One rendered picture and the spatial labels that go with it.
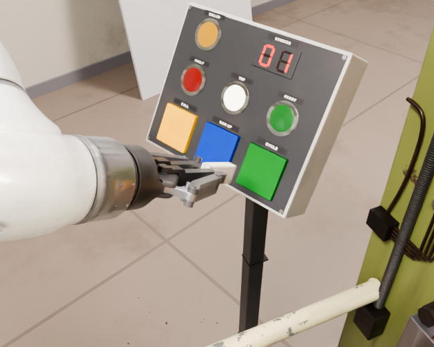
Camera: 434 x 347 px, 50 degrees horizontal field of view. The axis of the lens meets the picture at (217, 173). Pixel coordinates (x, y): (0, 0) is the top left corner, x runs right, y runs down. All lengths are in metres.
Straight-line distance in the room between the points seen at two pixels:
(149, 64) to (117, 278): 1.50
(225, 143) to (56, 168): 0.45
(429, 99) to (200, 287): 1.26
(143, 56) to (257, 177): 2.24
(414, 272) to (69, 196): 0.78
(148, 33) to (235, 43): 2.15
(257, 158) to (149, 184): 0.31
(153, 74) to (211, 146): 2.21
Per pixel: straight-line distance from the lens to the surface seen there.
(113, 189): 0.47
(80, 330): 1.84
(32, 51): 3.13
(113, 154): 0.48
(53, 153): 0.42
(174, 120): 0.89
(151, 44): 2.99
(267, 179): 0.78
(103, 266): 2.00
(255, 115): 0.80
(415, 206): 0.95
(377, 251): 1.12
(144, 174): 0.51
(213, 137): 0.84
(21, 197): 0.40
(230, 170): 0.69
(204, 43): 0.88
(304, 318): 1.05
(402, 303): 1.13
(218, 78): 0.85
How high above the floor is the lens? 1.50
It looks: 39 degrees down
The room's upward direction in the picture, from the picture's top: straight up
